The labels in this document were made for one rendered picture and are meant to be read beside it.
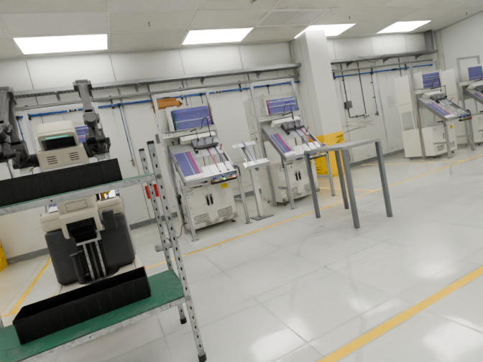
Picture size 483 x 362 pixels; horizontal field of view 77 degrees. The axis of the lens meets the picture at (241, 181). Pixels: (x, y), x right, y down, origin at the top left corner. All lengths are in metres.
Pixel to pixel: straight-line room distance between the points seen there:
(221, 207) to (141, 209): 1.88
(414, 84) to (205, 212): 4.89
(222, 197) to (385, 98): 5.67
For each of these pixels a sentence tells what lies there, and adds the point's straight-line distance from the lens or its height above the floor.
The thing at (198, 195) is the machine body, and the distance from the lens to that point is 4.06.
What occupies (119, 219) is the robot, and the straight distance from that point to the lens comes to 2.50.
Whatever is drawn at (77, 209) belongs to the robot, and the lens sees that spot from 2.24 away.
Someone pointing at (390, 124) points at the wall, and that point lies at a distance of 8.68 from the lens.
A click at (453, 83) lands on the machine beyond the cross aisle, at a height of 1.40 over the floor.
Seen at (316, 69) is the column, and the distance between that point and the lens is 6.69.
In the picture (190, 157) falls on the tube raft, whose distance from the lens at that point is 3.99.
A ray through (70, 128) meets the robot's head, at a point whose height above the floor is 1.32.
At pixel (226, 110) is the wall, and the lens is 6.07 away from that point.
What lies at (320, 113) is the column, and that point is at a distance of 6.53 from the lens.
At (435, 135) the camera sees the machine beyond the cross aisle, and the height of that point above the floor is 0.44.
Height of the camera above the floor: 0.98
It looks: 6 degrees down
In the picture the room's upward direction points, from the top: 12 degrees counter-clockwise
